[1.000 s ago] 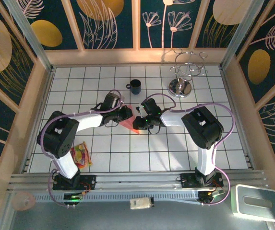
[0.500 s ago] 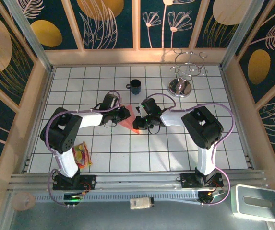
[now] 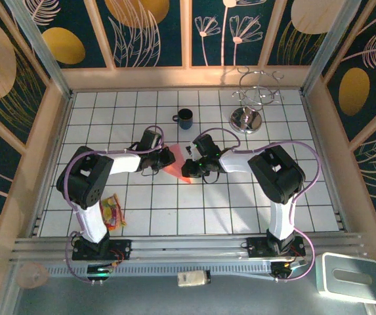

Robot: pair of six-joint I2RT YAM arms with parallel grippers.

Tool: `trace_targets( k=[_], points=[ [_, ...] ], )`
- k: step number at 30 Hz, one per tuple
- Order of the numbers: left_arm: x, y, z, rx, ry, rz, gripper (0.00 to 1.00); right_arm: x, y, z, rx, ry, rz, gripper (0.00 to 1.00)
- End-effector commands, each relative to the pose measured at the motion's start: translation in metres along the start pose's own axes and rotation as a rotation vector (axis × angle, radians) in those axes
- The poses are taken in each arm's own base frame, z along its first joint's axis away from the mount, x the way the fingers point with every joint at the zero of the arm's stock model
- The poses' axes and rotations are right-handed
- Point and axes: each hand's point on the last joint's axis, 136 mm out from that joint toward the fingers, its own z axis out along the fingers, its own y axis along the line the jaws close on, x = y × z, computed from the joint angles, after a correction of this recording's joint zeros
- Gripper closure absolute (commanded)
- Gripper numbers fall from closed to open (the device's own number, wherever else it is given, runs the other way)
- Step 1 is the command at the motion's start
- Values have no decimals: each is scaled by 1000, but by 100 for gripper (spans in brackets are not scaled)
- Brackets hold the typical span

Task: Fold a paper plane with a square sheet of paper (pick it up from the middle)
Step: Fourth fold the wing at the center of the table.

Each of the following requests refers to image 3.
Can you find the aluminium mounting rail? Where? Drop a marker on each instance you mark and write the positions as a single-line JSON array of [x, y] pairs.
[[187, 249]]

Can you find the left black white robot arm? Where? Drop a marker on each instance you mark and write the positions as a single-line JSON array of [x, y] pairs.
[[82, 183]]

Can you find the left control board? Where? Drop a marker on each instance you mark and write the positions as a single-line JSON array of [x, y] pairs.
[[100, 270]]

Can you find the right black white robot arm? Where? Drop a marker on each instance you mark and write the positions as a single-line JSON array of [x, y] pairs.
[[273, 170]]

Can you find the control board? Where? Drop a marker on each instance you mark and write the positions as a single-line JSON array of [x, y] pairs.
[[283, 269], [100, 270]]

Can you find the colourful snack packet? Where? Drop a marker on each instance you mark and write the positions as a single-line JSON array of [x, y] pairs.
[[113, 213]]

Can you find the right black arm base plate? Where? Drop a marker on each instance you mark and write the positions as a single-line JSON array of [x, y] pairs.
[[256, 246]]

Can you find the dark blue mug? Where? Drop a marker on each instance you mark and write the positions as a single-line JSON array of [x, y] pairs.
[[185, 119]]

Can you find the right control board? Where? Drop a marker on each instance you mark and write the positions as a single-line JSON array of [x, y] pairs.
[[283, 269]]

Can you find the round wooden disc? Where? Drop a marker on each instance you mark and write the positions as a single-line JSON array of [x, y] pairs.
[[30, 275]]

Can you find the chrome mug tree stand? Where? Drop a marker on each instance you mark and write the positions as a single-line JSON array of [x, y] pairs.
[[245, 121]]

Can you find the aluminium frame post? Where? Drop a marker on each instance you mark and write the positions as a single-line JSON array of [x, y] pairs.
[[40, 46], [332, 36]]

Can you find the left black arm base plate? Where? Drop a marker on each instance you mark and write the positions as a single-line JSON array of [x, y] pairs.
[[122, 249]]

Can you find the small white box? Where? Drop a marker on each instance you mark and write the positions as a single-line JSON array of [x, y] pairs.
[[191, 278]]

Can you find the pink cloth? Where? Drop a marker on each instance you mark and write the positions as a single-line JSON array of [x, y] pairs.
[[178, 164]]

